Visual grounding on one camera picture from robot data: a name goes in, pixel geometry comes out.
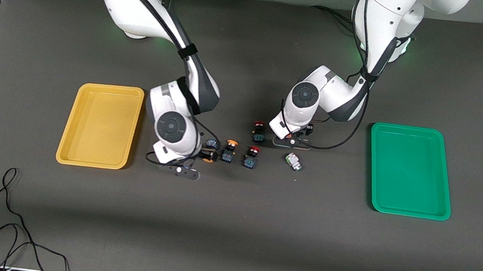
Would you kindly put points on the green plastic tray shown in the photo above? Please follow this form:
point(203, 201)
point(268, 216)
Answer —
point(407, 174)

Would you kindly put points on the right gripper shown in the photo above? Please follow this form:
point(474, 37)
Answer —
point(206, 153)

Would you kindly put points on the dark grey table mat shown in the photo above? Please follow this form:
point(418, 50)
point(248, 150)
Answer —
point(229, 235)

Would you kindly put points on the yellow push button black body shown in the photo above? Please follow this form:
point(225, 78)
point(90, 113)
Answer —
point(229, 152)
point(211, 143)

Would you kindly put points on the yellow plastic tray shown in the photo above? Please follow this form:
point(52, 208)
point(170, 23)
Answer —
point(88, 107)

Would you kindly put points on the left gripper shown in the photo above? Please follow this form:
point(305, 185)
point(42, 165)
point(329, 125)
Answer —
point(309, 130)

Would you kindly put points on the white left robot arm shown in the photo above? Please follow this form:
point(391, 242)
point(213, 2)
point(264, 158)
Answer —
point(385, 15)

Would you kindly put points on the red push button black body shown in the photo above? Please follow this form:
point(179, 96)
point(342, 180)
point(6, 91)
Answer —
point(258, 133)
point(251, 159)

